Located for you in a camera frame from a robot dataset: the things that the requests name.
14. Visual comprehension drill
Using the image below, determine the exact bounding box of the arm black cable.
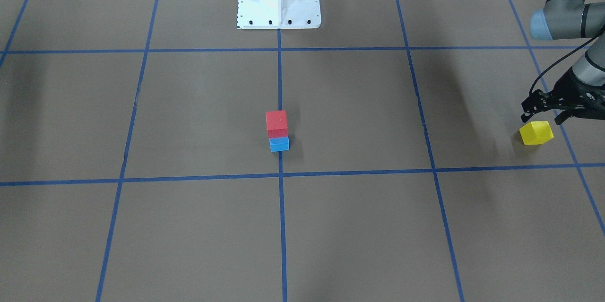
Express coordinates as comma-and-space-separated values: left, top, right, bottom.
529, 33, 605, 99

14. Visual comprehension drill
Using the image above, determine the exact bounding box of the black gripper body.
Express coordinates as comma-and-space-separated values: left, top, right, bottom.
549, 68, 605, 120

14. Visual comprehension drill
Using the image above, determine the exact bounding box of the blue block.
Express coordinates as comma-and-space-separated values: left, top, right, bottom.
269, 136, 290, 153

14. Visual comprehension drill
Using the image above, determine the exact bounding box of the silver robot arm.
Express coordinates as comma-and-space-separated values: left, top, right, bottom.
521, 0, 605, 125

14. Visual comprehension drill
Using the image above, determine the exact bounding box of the yellow block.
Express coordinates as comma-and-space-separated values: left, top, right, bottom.
519, 121, 554, 146

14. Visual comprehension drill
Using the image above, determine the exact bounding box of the red block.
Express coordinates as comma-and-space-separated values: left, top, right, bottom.
265, 110, 289, 139

